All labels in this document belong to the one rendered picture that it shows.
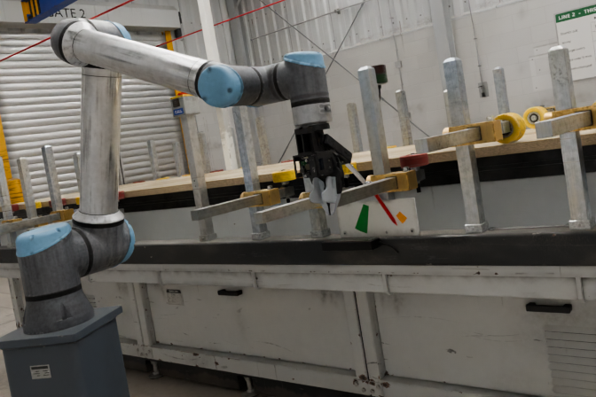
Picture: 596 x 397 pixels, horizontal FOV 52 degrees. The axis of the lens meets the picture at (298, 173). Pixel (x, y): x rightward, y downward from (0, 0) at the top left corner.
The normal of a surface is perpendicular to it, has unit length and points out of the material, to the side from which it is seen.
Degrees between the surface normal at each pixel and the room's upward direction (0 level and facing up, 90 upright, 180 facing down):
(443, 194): 90
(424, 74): 90
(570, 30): 90
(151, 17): 90
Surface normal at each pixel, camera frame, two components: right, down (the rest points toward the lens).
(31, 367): -0.21, 0.08
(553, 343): -0.59, -0.49
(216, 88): -0.45, 0.15
